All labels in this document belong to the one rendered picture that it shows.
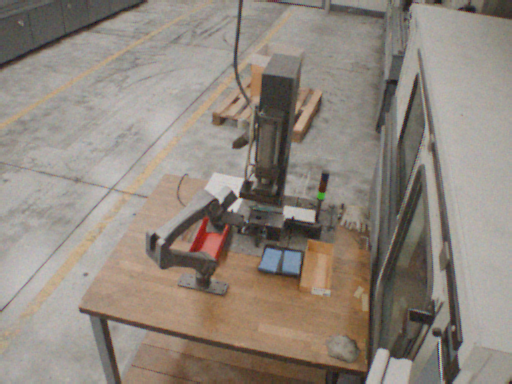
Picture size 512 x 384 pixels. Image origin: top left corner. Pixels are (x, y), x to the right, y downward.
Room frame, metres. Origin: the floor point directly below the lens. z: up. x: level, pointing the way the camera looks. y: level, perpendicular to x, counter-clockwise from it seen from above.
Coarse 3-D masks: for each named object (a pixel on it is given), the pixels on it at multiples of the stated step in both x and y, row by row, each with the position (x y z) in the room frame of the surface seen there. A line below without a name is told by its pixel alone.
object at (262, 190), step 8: (248, 184) 1.65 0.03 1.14; (256, 184) 1.59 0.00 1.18; (264, 184) 1.60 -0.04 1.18; (272, 184) 1.60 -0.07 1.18; (240, 192) 1.59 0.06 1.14; (248, 192) 1.59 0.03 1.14; (256, 192) 1.57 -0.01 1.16; (264, 192) 1.56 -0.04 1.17; (272, 192) 1.57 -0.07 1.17; (280, 192) 1.61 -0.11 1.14; (256, 200) 1.58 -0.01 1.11; (264, 200) 1.57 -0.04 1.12; (272, 200) 1.57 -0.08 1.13
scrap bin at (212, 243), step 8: (200, 224) 1.56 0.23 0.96; (200, 232) 1.54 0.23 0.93; (200, 240) 1.51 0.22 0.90; (208, 240) 1.52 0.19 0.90; (216, 240) 1.52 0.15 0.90; (224, 240) 1.52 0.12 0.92; (192, 248) 1.42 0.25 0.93; (200, 248) 1.46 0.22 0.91; (208, 248) 1.47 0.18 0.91; (216, 248) 1.47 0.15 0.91; (216, 256) 1.38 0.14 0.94
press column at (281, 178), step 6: (276, 54) 1.93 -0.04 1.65; (282, 54) 1.93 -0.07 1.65; (270, 60) 1.84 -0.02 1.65; (276, 60) 1.84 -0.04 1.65; (282, 60) 1.85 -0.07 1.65; (288, 60) 1.86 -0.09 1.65; (294, 60) 1.87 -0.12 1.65; (300, 60) 1.88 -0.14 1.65; (300, 66) 1.88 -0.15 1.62; (294, 108) 1.86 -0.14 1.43; (294, 114) 1.91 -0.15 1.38; (288, 150) 1.83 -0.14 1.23; (288, 156) 1.87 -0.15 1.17; (282, 174) 1.82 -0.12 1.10; (276, 180) 1.83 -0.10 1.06; (282, 180) 1.82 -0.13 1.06; (282, 198) 1.83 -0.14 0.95; (264, 204) 1.83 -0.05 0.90; (270, 204) 1.83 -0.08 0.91; (282, 204) 1.84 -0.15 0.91
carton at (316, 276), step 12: (312, 240) 1.51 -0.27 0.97; (312, 252) 1.50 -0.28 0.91; (324, 252) 1.50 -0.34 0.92; (312, 264) 1.42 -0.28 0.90; (324, 264) 1.43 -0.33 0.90; (312, 276) 1.35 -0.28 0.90; (324, 276) 1.36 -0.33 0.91; (300, 288) 1.26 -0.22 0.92; (312, 288) 1.26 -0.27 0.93; (324, 288) 1.29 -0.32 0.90
